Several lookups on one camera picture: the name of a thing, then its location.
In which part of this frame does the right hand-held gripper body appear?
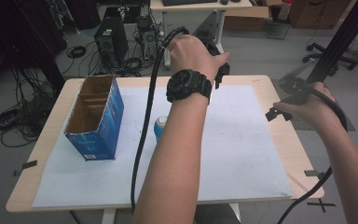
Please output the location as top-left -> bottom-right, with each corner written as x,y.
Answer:
278,62 -> 314,107

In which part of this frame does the bottle with red cap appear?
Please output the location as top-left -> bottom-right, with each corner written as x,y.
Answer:
278,0 -> 294,21

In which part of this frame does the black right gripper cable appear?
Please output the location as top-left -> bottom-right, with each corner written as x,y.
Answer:
276,85 -> 349,224

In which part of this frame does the coiled black cable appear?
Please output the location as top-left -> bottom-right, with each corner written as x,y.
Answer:
65,45 -> 88,59

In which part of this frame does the grey floor mat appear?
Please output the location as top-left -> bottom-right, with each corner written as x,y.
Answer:
271,78 -> 357,132

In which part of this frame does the black keyboard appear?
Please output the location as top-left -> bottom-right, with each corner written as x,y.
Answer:
161,0 -> 219,7

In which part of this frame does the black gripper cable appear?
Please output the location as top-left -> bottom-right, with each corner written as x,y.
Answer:
130,26 -> 190,216
276,85 -> 349,224

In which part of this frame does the bundle of black floor cables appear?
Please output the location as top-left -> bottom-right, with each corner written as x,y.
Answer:
0,66 -> 63,148

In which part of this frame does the black wrist watch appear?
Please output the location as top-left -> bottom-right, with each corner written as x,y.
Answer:
165,68 -> 213,105

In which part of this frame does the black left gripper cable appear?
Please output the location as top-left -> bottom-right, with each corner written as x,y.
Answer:
130,26 -> 190,216

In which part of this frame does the person's left hand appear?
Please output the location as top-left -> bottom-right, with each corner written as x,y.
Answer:
167,34 -> 231,83

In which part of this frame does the flat cardboard box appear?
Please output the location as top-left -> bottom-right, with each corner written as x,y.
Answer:
223,6 -> 269,32

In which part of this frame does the blue cardboard box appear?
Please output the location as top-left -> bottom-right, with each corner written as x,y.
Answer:
63,74 -> 125,162

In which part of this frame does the white table leg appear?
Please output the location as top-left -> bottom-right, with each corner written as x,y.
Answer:
101,208 -> 117,224
228,203 -> 241,222

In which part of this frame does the open computer case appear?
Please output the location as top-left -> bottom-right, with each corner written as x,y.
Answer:
139,26 -> 159,62

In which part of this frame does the black tape strip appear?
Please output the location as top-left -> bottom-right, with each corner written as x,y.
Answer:
303,169 -> 324,180
21,160 -> 38,171

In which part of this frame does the dark cabinet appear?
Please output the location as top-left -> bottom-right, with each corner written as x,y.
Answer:
0,0 -> 68,94

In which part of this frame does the white table mat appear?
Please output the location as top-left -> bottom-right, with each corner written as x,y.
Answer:
32,84 -> 293,209

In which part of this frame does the black metal stand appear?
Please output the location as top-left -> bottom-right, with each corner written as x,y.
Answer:
297,0 -> 358,94

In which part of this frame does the blue bottle with white cap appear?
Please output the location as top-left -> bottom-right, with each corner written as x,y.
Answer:
153,115 -> 169,144

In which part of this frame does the white desk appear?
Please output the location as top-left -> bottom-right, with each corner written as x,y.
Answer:
149,0 -> 254,69

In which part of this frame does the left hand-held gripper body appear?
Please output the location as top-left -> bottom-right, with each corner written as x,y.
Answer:
193,10 -> 231,77

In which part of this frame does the black computer tower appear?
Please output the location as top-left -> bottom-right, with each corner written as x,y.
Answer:
93,16 -> 129,68

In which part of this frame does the black office chair base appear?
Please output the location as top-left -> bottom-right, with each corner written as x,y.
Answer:
302,42 -> 358,71

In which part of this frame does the person's right hand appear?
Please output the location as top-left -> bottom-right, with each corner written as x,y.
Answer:
273,81 -> 340,132

